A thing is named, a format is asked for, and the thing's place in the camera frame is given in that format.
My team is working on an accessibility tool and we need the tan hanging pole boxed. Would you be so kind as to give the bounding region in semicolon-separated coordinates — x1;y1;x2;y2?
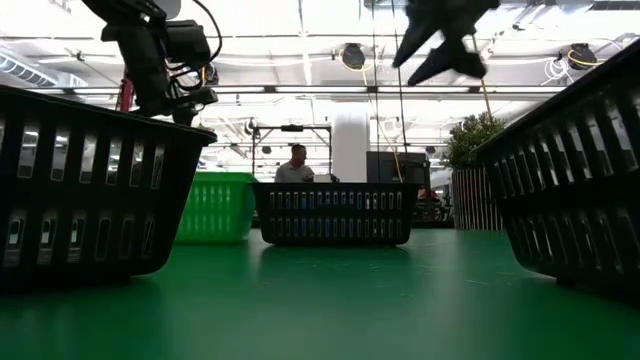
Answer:
469;33;495;120

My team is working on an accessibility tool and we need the white round column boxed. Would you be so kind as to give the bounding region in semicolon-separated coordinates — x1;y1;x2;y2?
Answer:
331;111;372;184

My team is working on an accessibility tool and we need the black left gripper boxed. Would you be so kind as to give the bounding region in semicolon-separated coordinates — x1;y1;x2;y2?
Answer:
101;21;220;127

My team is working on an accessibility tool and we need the white slatted planter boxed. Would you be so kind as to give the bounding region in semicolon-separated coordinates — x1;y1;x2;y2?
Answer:
451;167;505;232

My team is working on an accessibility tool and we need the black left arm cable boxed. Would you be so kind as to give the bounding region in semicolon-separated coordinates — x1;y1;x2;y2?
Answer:
191;0;224;65

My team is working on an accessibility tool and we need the dark monitor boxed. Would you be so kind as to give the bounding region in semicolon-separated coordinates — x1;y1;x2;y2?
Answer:
365;150;432;185

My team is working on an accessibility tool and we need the black slotted plastic basket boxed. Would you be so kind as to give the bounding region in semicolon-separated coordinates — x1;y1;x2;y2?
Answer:
471;39;640;302
251;181;423;247
0;84;219;292

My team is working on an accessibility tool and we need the red lamp stand pole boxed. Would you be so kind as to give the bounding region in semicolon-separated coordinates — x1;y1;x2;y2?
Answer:
117;75;136;114

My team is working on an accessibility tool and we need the black ceiling cable reel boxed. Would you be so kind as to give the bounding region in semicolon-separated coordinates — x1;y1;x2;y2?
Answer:
566;42;599;72
340;42;368;72

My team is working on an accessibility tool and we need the long ceiling light bar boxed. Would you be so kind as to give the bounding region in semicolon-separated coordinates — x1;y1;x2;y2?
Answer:
133;85;566;96

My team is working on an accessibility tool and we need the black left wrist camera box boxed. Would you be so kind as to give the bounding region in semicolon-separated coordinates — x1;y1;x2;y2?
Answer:
164;19;213;69

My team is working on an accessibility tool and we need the green slotted plastic basket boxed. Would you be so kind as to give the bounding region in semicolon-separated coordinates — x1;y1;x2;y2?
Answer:
174;171;259;246

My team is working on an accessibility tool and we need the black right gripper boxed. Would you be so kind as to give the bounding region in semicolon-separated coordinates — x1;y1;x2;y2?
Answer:
391;0;501;88

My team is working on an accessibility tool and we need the green bushy plant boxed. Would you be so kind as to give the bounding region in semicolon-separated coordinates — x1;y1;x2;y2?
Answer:
443;112;507;172

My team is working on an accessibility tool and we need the thin black hanging cable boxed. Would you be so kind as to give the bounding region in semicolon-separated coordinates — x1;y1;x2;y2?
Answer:
370;0;380;153
390;0;409;154

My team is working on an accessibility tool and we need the black metal frame rig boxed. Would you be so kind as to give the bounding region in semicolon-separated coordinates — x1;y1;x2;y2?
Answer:
250;124;334;177

